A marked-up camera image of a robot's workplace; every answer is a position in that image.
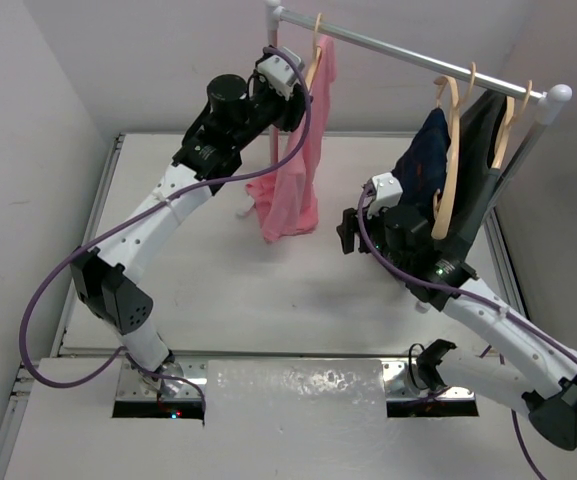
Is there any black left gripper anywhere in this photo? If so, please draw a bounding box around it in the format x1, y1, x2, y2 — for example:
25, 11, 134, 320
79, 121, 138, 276
230, 61, 309, 150

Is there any pink t shirt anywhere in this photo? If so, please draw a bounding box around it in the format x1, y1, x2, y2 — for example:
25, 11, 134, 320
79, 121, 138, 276
246, 36, 337, 243

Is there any beige plastic hanger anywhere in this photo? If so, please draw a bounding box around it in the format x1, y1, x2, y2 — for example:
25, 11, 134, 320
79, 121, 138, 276
305, 12, 323, 92

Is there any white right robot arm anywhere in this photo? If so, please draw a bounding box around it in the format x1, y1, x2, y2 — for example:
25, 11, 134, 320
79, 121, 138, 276
336, 205, 577, 451

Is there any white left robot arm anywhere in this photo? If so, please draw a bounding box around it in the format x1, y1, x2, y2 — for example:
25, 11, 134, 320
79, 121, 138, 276
71, 72, 310, 374

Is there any beige hanger with blue garment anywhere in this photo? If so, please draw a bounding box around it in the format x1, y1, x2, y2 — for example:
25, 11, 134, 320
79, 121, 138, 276
431, 62, 477, 240

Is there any beige hanger with green garment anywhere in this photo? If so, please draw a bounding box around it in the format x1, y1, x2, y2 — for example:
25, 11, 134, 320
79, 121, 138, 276
491, 80, 533, 170

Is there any navy blue garment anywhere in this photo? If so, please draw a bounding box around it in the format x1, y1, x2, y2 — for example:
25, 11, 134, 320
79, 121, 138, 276
392, 108, 451, 219

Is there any dark green garment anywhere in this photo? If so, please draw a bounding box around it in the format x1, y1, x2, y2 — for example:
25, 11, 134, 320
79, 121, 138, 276
441, 90, 507, 261

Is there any white metal clothes rack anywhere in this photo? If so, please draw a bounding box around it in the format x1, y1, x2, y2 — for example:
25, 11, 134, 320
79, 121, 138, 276
265, 1, 573, 231

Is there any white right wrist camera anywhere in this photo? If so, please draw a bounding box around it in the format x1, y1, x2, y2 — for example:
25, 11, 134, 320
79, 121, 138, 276
367, 172, 403, 218

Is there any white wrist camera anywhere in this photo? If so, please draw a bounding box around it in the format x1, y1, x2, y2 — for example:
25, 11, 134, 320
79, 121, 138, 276
255, 47, 304, 100
367, 172, 403, 218

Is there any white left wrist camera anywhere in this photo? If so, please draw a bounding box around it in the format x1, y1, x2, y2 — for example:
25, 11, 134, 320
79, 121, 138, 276
255, 47, 304, 100

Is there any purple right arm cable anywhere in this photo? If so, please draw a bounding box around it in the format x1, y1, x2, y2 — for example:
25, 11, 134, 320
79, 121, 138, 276
356, 185, 577, 480

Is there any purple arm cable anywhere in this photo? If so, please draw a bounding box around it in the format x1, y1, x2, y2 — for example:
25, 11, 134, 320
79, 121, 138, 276
356, 185, 577, 480
18, 45, 313, 416

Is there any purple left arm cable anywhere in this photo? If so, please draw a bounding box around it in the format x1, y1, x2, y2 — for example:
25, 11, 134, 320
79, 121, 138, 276
18, 45, 313, 416

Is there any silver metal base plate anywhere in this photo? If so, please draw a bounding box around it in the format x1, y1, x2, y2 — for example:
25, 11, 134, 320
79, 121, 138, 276
112, 356, 478, 420

